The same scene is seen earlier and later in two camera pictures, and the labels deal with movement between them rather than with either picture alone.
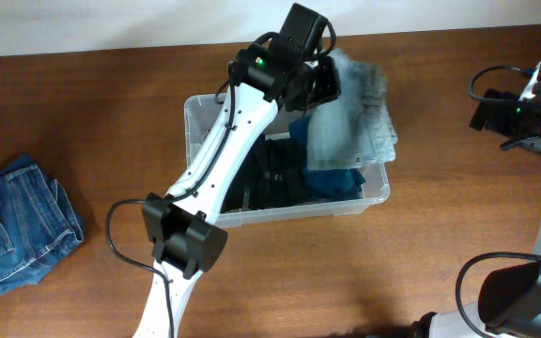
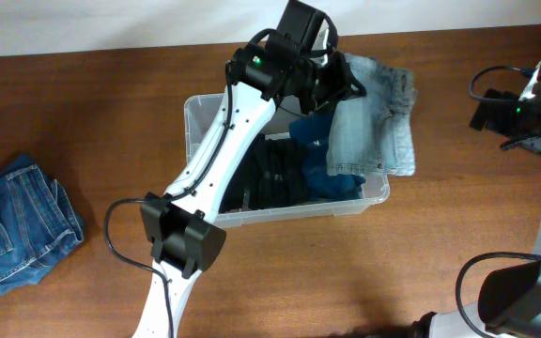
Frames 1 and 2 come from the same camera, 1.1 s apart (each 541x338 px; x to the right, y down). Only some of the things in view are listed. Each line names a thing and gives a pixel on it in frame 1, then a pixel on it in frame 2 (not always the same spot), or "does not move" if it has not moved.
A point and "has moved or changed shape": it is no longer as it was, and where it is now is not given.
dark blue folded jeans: x=20 y=223 does not move
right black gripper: x=498 y=116 does not move
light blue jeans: x=355 y=127 has moved or changed shape
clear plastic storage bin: x=201 y=115 does not move
